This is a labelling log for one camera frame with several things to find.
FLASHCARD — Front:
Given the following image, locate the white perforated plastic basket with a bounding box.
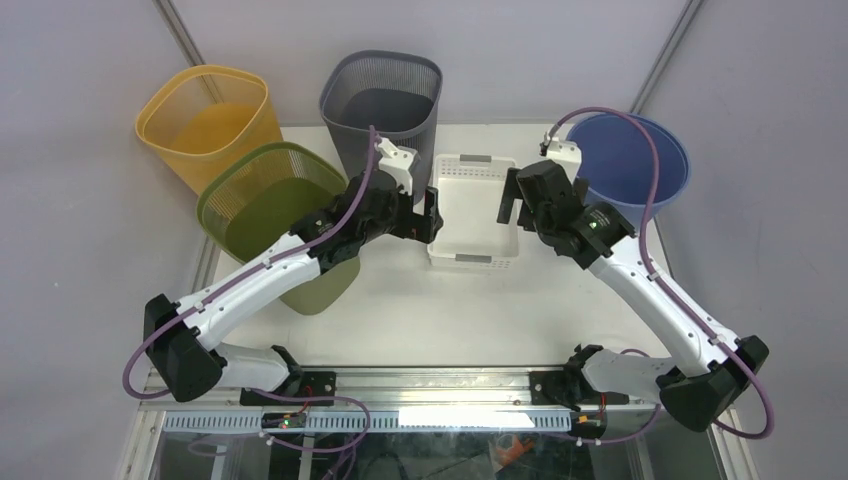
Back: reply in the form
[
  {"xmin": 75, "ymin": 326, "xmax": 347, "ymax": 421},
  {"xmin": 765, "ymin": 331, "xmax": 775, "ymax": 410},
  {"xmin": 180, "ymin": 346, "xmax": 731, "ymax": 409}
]
[{"xmin": 427, "ymin": 154, "xmax": 519, "ymax": 271}]

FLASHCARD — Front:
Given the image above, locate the blue plastic bucket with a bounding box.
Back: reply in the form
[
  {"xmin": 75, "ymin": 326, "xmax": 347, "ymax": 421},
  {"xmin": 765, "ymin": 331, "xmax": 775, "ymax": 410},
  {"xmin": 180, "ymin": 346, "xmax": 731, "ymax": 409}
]
[{"xmin": 567, "ymin": 113, "xmax": 692, "ymax": 230}]

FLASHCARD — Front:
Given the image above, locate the grey mesh waste bin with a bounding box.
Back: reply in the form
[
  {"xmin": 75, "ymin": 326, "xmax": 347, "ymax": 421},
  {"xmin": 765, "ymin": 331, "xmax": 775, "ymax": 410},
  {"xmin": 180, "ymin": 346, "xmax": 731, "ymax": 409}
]
[{"xmin": 319, "ymin": 50, "xmax": 443, "ymax": 202}]

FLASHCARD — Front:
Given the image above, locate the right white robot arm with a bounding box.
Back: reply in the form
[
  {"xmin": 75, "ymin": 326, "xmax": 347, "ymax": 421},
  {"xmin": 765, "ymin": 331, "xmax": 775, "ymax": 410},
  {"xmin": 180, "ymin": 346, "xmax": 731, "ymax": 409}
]
[{"xmin": 497, "ymin": 160, "xmax": 769, "ymax": 432}]

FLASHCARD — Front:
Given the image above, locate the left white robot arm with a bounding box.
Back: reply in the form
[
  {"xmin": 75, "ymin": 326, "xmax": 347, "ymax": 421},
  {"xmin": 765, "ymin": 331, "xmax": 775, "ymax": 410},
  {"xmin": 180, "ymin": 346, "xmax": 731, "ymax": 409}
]
[{"xmin": 143, "ymin": 171, "xmax": 443, "ymax": 406}]

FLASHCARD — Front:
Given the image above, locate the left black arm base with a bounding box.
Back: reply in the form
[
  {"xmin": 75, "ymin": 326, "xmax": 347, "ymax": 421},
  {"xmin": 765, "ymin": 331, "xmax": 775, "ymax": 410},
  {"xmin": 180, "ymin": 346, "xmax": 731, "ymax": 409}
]
[{"xmin": 239, "ymin": 345, "xmax": 337, "ymax": 407}]

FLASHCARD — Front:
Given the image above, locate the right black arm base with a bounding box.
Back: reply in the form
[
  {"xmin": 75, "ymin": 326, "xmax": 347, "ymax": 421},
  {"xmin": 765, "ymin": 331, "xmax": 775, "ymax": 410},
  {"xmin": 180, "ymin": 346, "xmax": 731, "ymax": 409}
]
[{"xmin": 528, "ymin": 344, "xmax": 629, "ymax": 411}]

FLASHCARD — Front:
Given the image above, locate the green mesh waste bin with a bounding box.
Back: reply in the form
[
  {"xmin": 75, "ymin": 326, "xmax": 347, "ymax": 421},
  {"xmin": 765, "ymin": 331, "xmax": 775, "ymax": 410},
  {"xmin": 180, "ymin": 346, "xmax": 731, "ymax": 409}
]
[{"xmin": 195, "ymin": 141, "xmax": 362, "ymax": 317}]

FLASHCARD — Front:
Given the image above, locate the yellow mesh waste bin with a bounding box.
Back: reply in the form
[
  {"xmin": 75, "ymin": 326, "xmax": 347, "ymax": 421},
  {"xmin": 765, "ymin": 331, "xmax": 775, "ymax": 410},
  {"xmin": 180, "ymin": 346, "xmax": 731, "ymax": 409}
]
[{"xmin": 135, "ymin": 65, "xmax": 283, "ymax": 194}]

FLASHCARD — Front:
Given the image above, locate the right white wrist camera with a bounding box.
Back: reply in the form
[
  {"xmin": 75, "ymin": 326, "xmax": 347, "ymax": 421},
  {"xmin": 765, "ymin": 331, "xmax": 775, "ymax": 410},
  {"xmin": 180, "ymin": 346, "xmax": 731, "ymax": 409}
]
[{"xmin": 540, "ymin": 131, "xmax": 582, "ymax": 181}]

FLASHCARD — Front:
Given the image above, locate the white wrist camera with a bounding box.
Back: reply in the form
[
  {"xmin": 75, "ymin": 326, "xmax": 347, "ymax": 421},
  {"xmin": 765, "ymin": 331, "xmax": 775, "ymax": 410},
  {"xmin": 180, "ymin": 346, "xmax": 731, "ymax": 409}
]
[
  {"xmin": 540, "ymin": 131, "xmax": 582, "ymax": 181},
  {"xmin": 376, "ymin": 137, "xmax": 419, "ymax": 196}
]

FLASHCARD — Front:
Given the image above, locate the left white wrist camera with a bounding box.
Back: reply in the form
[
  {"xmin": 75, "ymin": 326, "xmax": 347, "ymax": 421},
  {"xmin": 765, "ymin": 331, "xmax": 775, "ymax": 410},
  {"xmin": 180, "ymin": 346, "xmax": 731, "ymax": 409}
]
[{"xmin": 376, "ymin": 137, "xmax": 419, "ymax": 196}]

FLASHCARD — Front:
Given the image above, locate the aluminium mounting rail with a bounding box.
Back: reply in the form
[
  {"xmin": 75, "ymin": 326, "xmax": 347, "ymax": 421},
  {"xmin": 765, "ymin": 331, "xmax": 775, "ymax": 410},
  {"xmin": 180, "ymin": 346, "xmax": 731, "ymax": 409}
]
[{"xmin": 135, "ymin": 367, "xmax": 737, "ymax": 412}]

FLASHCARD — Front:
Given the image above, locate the white slotted cable duct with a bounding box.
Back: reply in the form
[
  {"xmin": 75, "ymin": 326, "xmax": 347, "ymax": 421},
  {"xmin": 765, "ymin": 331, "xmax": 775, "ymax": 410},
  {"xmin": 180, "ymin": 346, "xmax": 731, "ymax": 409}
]
[{"xmin": 163, "ymin": 407, "xmax": 571, "ymax": 435}]

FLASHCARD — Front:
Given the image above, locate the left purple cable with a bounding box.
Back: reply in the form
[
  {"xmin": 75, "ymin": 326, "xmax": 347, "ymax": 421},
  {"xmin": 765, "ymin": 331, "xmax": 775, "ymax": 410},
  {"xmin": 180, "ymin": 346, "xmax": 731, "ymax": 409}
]
[{"xmin": 121, "ymin": 125, "xmax": 380, "ymax": 401}]

